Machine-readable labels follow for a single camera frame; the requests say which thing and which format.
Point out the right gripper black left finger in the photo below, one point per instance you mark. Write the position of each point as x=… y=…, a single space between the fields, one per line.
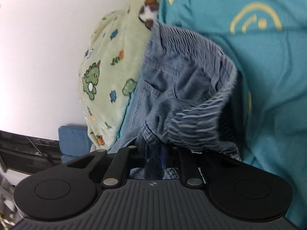
x=142 y=153

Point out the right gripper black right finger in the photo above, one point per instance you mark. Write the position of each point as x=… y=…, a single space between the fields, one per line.
x=169 y=156

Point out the dark window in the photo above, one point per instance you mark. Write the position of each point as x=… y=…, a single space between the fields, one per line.
x=28 y=154

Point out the blue denim jeans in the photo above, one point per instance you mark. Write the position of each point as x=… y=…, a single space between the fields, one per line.
x=185 y=82

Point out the teal patterned bed sheet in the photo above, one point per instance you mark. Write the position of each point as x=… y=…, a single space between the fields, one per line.
x=266 y=39

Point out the blue cushioned headboard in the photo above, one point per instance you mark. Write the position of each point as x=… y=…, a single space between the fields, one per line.
x=73 y=142

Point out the green dinosaur fleece blanket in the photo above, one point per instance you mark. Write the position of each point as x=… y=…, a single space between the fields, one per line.
x=111 y=66

